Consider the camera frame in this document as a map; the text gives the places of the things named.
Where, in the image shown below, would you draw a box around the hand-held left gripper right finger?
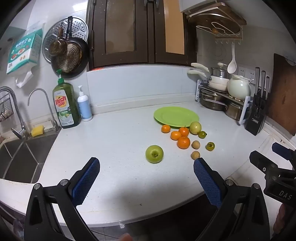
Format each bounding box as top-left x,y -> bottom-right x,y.
193,158 -> 270,241

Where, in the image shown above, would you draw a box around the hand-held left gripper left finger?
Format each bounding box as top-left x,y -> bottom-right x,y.
24,157 -> 100,241

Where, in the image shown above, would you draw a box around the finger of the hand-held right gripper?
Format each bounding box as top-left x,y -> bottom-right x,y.
271,142 -> 296,163
249,150 -> 279,174

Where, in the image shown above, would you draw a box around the green apple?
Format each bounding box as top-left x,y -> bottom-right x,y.
145,145 -> 164,164

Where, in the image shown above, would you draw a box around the green plate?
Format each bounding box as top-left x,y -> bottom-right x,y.
154,107 -> 200,128

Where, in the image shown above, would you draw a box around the person's right hand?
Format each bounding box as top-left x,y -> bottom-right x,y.
273,204 -> 288,232

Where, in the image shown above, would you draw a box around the black knife block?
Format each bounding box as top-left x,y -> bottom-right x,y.
244,93 -> 270,136

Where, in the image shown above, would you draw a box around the brown wooden cutting board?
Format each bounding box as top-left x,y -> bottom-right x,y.
267,53 -> 296,137

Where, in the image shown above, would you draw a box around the steel pot rack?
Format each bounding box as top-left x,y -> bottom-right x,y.
195,79 -> 251,126

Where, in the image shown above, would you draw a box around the small steel pot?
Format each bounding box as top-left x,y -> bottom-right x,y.
225,102 -> 245,121

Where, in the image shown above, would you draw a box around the yellow-green apple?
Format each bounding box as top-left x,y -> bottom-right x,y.
189,121 -> 202,135

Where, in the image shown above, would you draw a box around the steel sink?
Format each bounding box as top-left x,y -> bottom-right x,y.
0,133 -> 58,184

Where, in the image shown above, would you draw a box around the yellow sponge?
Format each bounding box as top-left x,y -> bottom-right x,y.
31,125 -> 44,137

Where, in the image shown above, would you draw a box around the white teapot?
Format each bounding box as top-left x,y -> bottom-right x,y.
227,74 -> 255,100

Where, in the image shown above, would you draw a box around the white pump bottle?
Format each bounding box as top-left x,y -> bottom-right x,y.
77,85 -> 93,122

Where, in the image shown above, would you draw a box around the large steel pot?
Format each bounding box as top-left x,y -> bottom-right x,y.
200,91 -> 228,111

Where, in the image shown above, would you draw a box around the green dish soap bottle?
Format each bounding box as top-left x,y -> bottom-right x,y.
52,69 -> 81,129

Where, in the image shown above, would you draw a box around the thin gooseneck faucet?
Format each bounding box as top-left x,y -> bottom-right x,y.
28,88 -> 61,132

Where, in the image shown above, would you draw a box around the steel pot with lid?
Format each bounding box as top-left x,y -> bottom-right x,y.
211,62 -> 228,78

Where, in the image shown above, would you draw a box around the steel kitchen faucet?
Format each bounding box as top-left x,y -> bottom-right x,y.
0,86 -> 30,140

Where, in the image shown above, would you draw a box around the white ladle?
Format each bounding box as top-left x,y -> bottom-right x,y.
227,43 -> 238,75

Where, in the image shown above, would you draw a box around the steel colander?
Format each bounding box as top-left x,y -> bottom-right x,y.
58,44 -> 83,73

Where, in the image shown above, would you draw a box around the small brass saucepan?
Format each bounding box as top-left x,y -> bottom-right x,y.
48,27 -> 68,57

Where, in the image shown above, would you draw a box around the tissue pack in plastic bag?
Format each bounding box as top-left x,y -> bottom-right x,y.
6,21 -> 44,88

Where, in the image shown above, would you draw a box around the round wooden board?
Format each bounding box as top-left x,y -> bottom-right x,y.
187,12 -> 241,36

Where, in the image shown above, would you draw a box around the round steel steamer plate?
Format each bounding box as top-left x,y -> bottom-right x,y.
42,19 -> 89,63

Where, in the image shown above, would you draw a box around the dark wooden cabinet door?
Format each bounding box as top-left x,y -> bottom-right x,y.
154,0 -> 197,67
87,0 -> 154,69

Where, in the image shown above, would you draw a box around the white wall power outlets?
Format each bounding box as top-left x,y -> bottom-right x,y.
238,67 -> 256,84

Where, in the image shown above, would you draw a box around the white pan with handle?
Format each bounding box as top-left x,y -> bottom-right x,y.
191,62 -> 230,85
187,70 -> 229,92

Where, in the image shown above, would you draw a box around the wire sink basket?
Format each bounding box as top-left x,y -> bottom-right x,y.
0,93 -> 12,122

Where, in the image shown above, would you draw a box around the white wire wall rack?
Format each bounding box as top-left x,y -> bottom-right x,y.
196,22 -> 244,45

